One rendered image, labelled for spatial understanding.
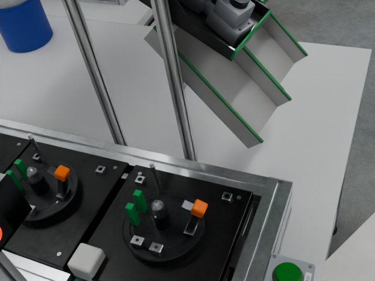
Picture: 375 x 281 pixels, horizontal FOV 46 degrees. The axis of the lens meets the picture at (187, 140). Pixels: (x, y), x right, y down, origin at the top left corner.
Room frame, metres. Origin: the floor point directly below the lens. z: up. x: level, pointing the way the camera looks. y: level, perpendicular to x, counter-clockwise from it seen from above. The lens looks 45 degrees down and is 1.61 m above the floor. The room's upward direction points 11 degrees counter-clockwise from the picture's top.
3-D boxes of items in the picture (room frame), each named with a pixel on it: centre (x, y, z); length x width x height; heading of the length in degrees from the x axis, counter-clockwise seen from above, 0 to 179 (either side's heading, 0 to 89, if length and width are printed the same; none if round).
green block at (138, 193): (0.47, 0.10, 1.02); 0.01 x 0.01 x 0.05; 59
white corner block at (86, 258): (0.40, 0.20, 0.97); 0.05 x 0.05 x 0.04; 59
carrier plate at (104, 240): (0.43, 0.07, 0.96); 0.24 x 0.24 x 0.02; 59
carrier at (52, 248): (0.56, 0.29, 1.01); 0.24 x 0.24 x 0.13; 59
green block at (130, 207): (0.44, 0.11, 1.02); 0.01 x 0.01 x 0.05; 59
